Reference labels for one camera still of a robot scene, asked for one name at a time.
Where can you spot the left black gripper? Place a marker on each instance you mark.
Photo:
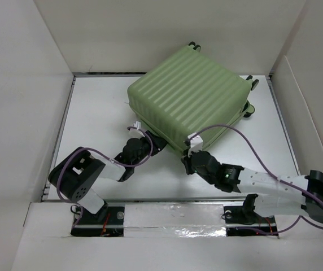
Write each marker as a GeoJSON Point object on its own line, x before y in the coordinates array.
{"type": "Point", "coordinates": [158, 143]}

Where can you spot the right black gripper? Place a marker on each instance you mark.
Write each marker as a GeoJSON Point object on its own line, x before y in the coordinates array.
{"type": "Point", "coordinates": [186, 160]}

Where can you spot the green suitcase blue lining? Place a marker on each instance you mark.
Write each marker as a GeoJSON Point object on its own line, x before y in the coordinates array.
{"type": "Point", "coordinates": [187, 92]}

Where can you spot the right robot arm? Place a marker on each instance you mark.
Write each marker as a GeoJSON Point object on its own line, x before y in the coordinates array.
{"type": "Point", "coordinates": [265, 195]}

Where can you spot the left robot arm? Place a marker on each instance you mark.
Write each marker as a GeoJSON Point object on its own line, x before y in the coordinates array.
{"type": "Point", "coordinates": [75, 176]}

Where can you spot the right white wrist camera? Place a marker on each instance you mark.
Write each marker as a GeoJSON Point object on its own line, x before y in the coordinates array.
{"type": "Point", "coordinates": [194, 144]}

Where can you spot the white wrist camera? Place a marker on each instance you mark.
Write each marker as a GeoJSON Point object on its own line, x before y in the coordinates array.
{"type": "Point", "coordinates": [194, 144]}
{"type": "Point", "coordinates": [135, 127]}

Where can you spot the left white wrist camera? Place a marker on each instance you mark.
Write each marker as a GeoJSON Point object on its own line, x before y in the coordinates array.
{"type": "Point", "coordinates": [135, 127]}

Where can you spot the metal base rail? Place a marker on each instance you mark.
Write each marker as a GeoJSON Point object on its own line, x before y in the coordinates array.
{"type": "Point", "coordinates": [113, 225]}

